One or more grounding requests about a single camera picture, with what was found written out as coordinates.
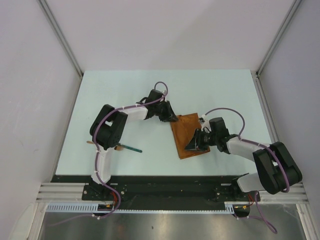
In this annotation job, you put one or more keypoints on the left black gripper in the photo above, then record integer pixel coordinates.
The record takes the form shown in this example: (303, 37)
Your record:
(169, 116)

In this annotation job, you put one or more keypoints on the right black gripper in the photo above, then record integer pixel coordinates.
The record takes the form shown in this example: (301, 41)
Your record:
(194, 144)

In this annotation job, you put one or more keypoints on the orange cloth napkin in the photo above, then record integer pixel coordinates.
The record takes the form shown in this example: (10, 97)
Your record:
(183, 130)

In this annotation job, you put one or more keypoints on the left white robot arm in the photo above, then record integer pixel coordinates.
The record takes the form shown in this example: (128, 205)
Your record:
(108, 127)

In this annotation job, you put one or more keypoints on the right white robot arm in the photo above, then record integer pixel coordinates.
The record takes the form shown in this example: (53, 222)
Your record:
(276, 168)

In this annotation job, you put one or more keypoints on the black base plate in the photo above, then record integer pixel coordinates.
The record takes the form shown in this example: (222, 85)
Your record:
(168, 193)

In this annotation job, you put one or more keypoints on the right aluminium side rail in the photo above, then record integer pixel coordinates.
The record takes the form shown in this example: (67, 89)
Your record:
(271, 127)

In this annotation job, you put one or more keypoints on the white slotted cable duct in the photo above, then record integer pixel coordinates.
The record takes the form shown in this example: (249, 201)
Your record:
(96, 208)

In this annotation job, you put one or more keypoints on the aluminium front rail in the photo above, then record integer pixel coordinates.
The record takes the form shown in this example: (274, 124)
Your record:
(72, 192)

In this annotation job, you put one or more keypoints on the right aluminium corner post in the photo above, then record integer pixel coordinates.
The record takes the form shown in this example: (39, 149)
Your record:
(291, 13)

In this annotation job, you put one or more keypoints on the aluminium corner post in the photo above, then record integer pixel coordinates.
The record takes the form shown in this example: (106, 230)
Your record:
(57, 30)
(291, 13)

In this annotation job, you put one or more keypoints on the left aluminium corner post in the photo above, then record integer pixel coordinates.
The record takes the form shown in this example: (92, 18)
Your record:
(57, 30)

